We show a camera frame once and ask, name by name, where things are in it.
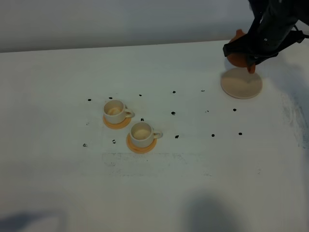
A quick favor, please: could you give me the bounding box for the beige round teapot coaster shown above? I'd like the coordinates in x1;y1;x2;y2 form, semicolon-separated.
220;68;263;100

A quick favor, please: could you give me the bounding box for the white teacup far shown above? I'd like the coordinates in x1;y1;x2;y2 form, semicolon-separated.
103;100;135;124

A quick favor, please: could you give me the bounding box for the white teacup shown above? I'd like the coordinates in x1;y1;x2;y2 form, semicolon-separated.
103;100;135;124
129;121;163;147

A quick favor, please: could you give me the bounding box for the white teacup near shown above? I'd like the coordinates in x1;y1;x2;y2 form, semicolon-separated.
129;121;163;147

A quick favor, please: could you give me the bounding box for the orange coaster far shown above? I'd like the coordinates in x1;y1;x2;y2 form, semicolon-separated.
103;116;131;130

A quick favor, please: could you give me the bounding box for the orange coaster near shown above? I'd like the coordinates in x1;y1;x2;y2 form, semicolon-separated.
126;133;157;154

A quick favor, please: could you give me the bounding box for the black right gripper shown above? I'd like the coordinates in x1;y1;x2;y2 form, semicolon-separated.
223;0;309;73

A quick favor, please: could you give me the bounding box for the brown clay teapot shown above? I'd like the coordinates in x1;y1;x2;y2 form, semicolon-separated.
227;29;255;74

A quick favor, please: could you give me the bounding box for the orange coaster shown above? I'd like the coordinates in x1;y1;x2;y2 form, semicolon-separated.
103;116;131;130
126;133;157;154

